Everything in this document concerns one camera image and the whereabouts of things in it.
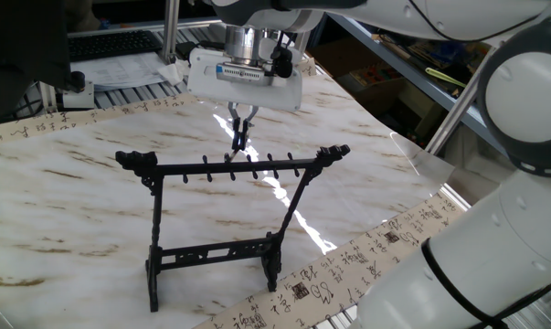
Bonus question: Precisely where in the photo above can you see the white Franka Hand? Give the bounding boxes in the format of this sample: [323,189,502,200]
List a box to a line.
[186,48,303,152]

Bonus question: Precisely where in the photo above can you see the black wooden pen rack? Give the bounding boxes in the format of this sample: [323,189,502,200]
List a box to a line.
[114,143,352,313]

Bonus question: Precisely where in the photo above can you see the white tissue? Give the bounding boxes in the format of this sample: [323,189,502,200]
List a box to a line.
[158,58,194,87]

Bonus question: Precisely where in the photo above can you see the brown cardboard box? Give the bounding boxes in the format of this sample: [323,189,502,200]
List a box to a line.
[309,36,422,138]

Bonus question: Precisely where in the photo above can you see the printed paper stack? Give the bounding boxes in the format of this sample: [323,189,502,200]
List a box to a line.
[69,50,174,92]

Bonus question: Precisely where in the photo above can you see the colourful printed box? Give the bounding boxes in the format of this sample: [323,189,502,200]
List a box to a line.
[347,63,407,90]

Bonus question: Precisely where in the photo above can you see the black computer keyboard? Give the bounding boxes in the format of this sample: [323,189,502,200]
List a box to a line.
[67,29,164,64]

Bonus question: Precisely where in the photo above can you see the beige calligraphy paper scroll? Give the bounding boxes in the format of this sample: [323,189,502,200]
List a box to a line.
[0,58,466,329]

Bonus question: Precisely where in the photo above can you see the grey blue shelf beam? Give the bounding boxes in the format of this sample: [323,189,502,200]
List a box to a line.
[329,13,507,154]

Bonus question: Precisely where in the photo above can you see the glossy marble pattern sheet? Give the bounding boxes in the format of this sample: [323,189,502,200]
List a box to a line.
[0,72,457,329]

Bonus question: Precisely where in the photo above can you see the yellow green tool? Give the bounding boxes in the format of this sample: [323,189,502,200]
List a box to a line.
[424,67,468,89]

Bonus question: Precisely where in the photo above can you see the black computer monitor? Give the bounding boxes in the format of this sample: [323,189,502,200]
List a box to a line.
[0,0,73,118]

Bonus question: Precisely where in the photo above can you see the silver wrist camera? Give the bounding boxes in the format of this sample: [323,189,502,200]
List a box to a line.
[215,62,276,86]

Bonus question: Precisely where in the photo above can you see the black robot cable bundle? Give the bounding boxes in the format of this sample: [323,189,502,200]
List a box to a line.
[263,0,551,329]

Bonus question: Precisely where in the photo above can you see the aluminium frame post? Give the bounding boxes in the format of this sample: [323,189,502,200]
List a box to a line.
[295,30,312,54]
[162,0,181,64]

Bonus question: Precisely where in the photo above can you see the white bracket black knob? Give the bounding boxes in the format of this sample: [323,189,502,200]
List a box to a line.
[55,70,96,111]

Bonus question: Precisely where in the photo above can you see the white slanted post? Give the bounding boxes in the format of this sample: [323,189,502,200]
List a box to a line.
[423,45,500,156]

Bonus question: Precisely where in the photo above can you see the black cable strap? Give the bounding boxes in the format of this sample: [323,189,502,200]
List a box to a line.
[420,237,509,329]

